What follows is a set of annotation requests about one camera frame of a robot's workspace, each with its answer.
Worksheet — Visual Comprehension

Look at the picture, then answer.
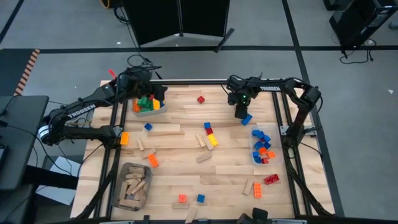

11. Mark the black rack cable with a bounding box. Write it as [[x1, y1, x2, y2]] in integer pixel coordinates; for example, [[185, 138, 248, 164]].
[[339, 39, 377, 65]]

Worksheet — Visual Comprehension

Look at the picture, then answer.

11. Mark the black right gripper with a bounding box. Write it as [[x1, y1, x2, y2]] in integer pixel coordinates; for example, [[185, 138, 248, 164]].
[[226, 74, 259, 119]]

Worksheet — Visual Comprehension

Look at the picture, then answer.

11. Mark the black side desk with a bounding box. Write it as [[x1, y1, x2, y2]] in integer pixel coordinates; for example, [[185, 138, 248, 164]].
[[0, 95, 50, 191]]

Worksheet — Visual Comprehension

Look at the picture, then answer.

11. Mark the dark smoked plastic bin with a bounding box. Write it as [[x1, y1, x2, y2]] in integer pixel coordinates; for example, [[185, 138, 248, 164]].
[[111, 162, 153, 212]]

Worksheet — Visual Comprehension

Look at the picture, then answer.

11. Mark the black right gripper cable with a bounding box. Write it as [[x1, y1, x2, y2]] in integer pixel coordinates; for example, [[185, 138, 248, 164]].
[[220, 74, 241, 96]]

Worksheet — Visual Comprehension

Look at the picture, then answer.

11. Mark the black folding screen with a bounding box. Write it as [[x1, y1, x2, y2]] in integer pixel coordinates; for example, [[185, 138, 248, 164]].
[[123, 0, 236, 54]]

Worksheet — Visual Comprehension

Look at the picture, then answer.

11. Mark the thin black floor cable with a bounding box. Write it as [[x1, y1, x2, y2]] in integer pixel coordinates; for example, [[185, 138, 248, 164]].
[[113, 6, 150, 65]]

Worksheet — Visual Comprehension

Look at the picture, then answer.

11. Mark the black equipment rack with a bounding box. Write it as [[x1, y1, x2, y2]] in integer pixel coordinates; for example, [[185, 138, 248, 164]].
[[323, 0, 398, 47]]

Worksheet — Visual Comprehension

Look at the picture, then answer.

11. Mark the white plastic bin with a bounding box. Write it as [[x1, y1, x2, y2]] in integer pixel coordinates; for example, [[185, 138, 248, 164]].
[[132, 95, 168, 118]]

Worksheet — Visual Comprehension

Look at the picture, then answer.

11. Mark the coiled black floor cable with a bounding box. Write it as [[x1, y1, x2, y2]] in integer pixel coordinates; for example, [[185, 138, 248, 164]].
[[126, 54, 154, 71]]

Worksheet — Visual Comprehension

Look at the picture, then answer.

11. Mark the clear plastic bin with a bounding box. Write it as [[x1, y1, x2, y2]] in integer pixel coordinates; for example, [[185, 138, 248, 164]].
[[250, 124, 284, 166]]

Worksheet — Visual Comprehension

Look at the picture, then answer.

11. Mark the orange black hazard strip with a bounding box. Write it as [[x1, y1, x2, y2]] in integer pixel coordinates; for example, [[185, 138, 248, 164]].
[[14, 48, 41, 96]]

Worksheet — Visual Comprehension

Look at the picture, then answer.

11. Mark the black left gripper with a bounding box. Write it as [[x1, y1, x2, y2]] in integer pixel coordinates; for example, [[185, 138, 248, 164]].
[[117, 66, 169, 102]]

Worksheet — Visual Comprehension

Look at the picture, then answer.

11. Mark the black aluminium table frame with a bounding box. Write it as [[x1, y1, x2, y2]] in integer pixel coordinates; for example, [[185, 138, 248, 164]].
[[74, 79, 335, 224]]

